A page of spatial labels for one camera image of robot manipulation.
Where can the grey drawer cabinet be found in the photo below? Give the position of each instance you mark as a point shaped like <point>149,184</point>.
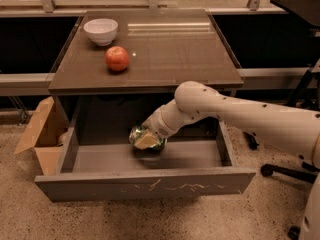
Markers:
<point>166,47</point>

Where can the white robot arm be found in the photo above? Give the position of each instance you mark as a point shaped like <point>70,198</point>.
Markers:
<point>294,130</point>

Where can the brown cardboard box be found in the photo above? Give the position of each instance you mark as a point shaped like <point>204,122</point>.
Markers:
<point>44,135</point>

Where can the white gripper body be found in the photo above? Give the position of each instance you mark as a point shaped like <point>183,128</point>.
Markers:
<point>156,124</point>

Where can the green soda can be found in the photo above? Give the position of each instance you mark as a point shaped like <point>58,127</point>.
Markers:
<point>138,131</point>

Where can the black office chair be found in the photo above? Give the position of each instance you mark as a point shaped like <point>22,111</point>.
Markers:
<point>310,226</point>

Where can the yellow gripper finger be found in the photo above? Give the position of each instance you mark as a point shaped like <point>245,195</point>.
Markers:
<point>147,140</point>

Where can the white ceramic bowl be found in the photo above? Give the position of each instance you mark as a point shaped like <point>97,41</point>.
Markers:
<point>101,31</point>

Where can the red apple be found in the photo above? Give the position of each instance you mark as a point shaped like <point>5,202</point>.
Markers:
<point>117,58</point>

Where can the open grey top drawer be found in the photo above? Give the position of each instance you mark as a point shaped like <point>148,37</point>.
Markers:
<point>99,163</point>

